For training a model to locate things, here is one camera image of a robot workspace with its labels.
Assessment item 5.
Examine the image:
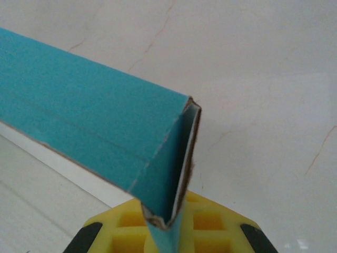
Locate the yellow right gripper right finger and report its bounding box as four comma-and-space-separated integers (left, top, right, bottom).
179, 191, 280, 253

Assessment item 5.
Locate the teal white paper box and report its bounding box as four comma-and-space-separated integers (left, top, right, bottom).
0, 27, 203, 253

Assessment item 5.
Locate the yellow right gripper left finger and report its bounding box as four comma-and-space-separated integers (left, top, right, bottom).
63, 199, 158, 253

